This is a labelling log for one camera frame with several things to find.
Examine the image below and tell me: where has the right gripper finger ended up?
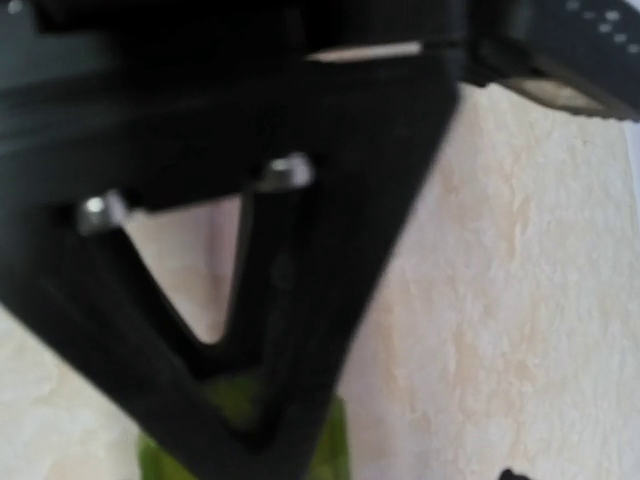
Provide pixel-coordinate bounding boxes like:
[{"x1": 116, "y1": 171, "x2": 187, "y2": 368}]
[{"x1": 499, "y1": 469, "x2": 532, "y2": 480}]

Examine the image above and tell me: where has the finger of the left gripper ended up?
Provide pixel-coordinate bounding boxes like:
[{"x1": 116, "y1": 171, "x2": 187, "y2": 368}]
[
  {"x1": 1, "y1": 192, "x2": 307, "y2": 479},
  {"x1": 249, "y1": 84, "x2": 459, "y2": 479}
]

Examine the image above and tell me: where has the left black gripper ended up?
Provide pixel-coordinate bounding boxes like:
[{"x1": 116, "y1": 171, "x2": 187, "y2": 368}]
[{"x1": 1, "y1": 1, "x2": 470, "y2": 210}]

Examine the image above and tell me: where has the green weekly pill organizer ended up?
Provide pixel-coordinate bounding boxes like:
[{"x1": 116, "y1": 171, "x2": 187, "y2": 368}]
[{"x1": 137, "y1": 374, "x2": 351, "y2": 480}]

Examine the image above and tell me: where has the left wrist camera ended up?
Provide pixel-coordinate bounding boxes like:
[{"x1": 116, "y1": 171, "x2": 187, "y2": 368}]
[{"x1": 467, "y1": 1, "x2": 639, "y2": 121}]

